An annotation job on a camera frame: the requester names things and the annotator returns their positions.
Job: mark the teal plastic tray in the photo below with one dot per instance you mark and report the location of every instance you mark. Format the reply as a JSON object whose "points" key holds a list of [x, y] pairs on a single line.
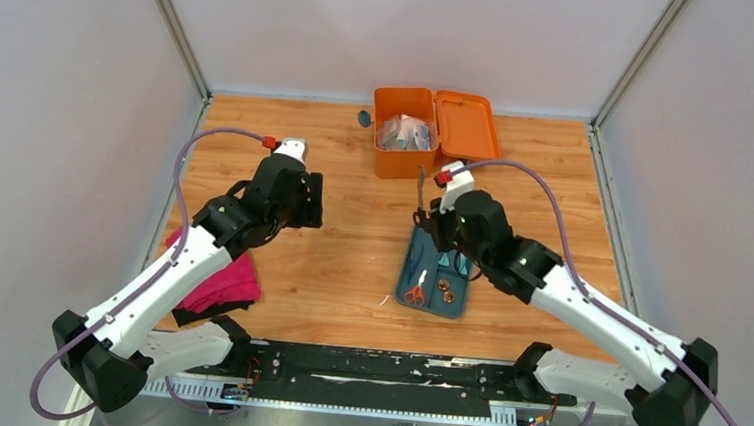
{"points": [[459, 285]]}

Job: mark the clear bag blue items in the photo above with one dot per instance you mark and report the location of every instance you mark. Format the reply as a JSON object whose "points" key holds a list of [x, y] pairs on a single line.
{"points": [[412, 134]]}

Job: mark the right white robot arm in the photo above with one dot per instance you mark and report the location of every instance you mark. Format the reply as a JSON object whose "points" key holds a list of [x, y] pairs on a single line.
{"points": [[655, 378]]}

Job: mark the black bandage scissors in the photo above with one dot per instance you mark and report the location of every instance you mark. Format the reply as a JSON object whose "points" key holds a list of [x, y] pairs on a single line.
{"points": [[421, 191]]}

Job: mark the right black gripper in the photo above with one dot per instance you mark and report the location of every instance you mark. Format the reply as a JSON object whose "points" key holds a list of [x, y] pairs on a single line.
{"points": [[439, 220]]}

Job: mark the blue foil sachet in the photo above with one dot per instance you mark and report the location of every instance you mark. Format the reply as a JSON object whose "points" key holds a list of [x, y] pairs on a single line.
{"points": [[462, 265]]}

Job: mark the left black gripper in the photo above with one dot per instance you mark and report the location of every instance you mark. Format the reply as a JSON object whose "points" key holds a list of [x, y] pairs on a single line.
{"points": [[310, 210]]}

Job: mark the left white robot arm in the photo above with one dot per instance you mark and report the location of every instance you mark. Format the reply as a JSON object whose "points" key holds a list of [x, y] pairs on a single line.
{"points": [[111, 352]]}

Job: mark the orange medicine box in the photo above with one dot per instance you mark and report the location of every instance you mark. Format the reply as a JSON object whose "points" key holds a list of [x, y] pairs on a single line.
{"points": [[462, 127]]}

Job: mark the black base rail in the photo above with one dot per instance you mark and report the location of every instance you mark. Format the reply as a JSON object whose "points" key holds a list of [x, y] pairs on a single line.
{"points": [[369, 383]]}

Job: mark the pink folded cloth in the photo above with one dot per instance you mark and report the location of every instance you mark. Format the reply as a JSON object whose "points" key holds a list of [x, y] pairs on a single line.
{"points": [[236, 286]]}

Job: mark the small orange scissors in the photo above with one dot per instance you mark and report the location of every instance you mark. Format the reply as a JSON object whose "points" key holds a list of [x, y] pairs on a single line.
{"points": [[415, 295]]}

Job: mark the small clear bag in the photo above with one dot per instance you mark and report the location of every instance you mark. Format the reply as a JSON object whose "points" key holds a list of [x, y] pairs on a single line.
{"points": [[387, 135]]}

